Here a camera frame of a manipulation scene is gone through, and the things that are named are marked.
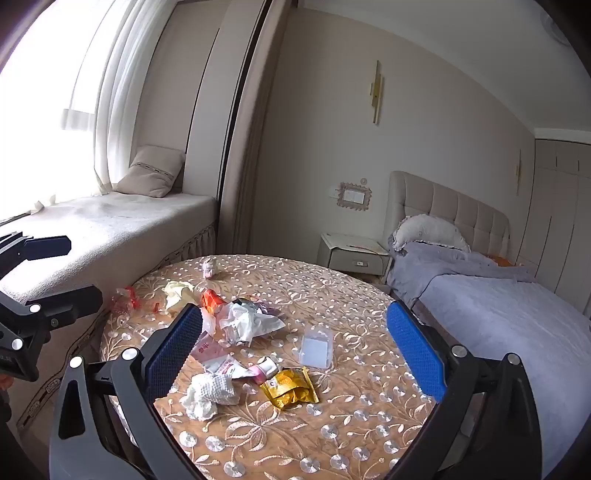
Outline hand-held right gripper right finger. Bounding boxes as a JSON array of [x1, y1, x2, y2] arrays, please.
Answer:
[[387, 300, 542, 480]]

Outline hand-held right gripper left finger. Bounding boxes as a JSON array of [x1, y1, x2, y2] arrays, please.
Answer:
[[48, 302, 204, 480]]

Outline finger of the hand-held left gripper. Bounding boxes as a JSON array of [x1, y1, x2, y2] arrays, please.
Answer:
[[0, 233, 72, 280], [0, 285, 103, 352]]

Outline pink white toothpaste tube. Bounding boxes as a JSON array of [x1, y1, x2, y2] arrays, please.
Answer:
[[191, 332, 254, 380]]

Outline pale yellow crumpled tissue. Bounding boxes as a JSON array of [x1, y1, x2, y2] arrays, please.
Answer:
[[163, 280, 197, 315]]

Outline white crumpled tissue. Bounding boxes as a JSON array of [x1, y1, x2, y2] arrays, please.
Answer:
[[180, 371, 241, 421]]

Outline red and clear wrapper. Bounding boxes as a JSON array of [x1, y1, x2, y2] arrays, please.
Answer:
[[108, 286, 164, 319]]

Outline orange snack packet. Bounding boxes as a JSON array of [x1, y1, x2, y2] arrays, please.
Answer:
[[201, 288, 229, 315]]

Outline white crumpled plastic bag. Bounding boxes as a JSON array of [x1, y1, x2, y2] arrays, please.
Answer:
[[215, 300, 287, 347]]

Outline grey window seat pad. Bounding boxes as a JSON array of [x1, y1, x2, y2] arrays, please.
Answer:
[[0, 191, 219, 432]]

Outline bed with grey blanket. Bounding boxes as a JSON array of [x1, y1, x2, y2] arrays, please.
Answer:
[[385, 242, 591, 476]]

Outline small pink white bottle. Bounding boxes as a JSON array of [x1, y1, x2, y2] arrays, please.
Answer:
[[252, 355, 281, 384]]

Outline dark purple wrapper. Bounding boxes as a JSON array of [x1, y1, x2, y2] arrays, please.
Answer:
[[233, 298, 282, 319]]

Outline beige nightstand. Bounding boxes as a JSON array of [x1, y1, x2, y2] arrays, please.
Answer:
[[316, 232, 393, 278]]

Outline round table floral cloth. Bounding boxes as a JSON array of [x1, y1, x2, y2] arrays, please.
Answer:
[[99, 253, 444, 480]]

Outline yellow foil packet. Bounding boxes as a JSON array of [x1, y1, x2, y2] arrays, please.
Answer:
[[259, 367, 320, 409]]

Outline white frilled pillow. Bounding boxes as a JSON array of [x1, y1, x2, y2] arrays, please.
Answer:
[[392, 215, 472, 254]]

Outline beige square cushion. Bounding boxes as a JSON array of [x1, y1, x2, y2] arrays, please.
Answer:
[[113, 145, 186, 199]]

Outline beige tufted bed headboard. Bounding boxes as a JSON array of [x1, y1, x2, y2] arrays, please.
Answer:
[[383, 171, 511, 259]]

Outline sheer white curtain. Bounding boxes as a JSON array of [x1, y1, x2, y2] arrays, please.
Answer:
[[28, 0, 183, 217]]

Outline beige wardrobe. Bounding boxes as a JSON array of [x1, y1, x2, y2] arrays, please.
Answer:
[[515, 138, 591, 315]]

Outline round ceiling light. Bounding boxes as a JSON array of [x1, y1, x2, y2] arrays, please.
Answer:
[[540, 14, 573, 47]]

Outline framed wall switch panel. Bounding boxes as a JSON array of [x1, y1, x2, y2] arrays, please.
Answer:
[[339, 181, 372, 212]]

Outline long gold wall lamp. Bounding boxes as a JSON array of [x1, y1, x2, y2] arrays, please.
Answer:
[[368, 60, 385, 125]]

